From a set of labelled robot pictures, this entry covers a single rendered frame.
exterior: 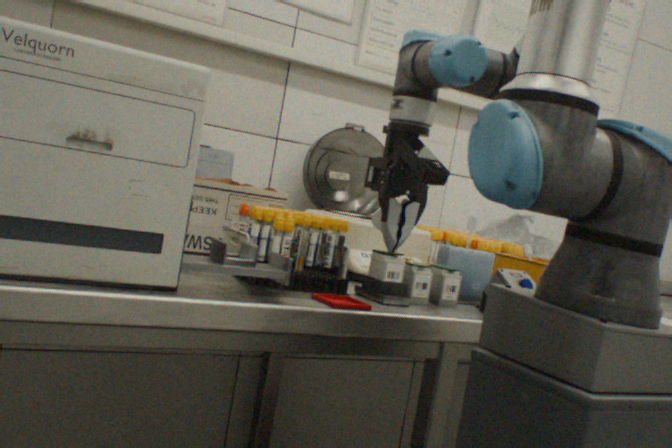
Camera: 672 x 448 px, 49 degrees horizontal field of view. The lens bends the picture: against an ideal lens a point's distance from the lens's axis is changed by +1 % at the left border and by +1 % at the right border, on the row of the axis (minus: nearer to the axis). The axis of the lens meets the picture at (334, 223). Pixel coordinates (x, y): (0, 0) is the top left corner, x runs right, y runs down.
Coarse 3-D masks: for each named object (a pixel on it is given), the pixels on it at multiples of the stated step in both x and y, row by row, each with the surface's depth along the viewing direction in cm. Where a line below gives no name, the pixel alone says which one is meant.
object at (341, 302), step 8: (312, 296) 113; (320, 296) 111; (328, 296) 115; (336, 296) 115; (344, 296) 116; (328, 304) 109; (336, 304) 108; (344, 304) 109; (352, 304) 109; (360, 304) 113
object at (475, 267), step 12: (444, 252) 138; (456, 252) 137; (468, 252) 138; (480, 252) 139; (444, 264) 138; (456, 264) 138; (468, 264) 139; (480, 264) 140; (492, 264) 141; (468, 276) 139; (480, 276) 140; (468, 288) 139; (480, 288) 140; (468, 300) 138
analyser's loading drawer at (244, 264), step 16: (192, 256) 107; (224, 256) 103; (240, 256) 110; (256, 256) 106; (272, 256) 113; (208, 272) 102; (224, 272) 103; (240, 272) 105; (256, 272) 105; (272, 272) 107; (288, 272) 108
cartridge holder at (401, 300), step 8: (368, 280) 124; (376, 280) 122; (384, 280) 121; (360, 288) 125; (368, 288) 124; (376, 288) 122; (384, 288) 121; (392, 288) 122; (400, 288) 123; (368, 296) 123; (376, 296) 121; (384, 296) 120; (392, 296) 121; (400, 296) 122; (384, 304) 120; (392, 304) 120; (400, 304) 121; (408, 304) 122
